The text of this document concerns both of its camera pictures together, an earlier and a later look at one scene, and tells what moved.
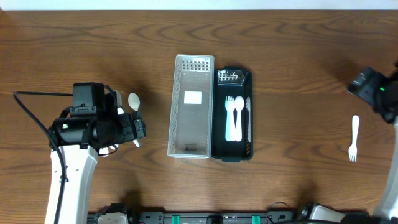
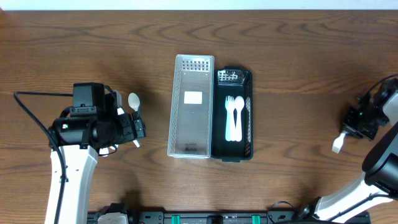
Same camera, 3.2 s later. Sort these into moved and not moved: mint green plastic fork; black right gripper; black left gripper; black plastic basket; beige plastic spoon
Moved: black right gripper
Not moved: black plastic basket; mint green plastic fork; black left gripper; beige plastic spoon
